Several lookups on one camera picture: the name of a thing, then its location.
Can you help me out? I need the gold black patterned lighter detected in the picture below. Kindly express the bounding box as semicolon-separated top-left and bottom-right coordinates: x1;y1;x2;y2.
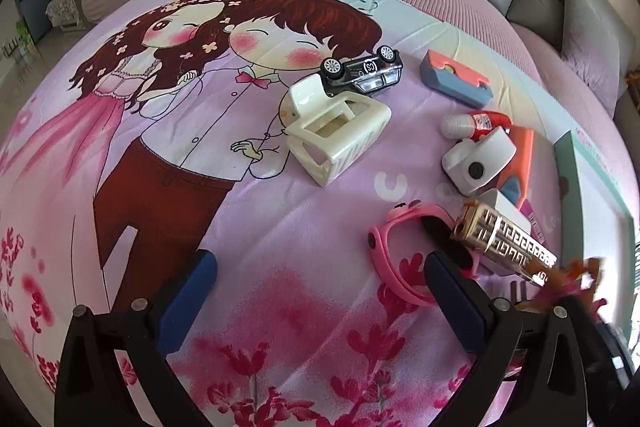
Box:
451;199;556;287

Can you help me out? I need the magenta rectangular tube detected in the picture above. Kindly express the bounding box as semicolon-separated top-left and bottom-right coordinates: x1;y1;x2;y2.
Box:
520;199;548;247

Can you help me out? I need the teal rimmed cardboard tray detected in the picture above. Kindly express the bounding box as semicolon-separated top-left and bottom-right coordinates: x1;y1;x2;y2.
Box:
554;131;634;337

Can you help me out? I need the white round camera gadget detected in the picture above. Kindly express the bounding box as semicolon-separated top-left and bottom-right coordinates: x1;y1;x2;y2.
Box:
442;127;516;196

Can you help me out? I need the cream plastic hair claw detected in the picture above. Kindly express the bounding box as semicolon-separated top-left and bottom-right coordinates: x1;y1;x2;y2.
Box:
285;74;392;187

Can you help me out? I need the black toy car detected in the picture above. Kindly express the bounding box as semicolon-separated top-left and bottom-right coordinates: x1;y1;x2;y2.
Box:
319;46;404;96

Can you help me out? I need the white cube charger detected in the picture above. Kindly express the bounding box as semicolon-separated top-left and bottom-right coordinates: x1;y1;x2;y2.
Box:
477;188;532;234

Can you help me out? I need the red white glue bottle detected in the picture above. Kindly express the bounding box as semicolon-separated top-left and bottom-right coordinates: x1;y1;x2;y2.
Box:
440;110;513;141

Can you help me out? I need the cartoon couple printed cloth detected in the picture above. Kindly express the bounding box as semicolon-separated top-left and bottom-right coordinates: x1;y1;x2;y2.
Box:
0;0;639;427

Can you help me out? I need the purple grey cushion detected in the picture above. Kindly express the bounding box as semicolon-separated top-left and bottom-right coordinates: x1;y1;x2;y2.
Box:
561;0;620;116

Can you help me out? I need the white basket stool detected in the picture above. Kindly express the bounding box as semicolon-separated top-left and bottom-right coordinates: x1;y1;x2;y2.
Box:
46;0;85;31

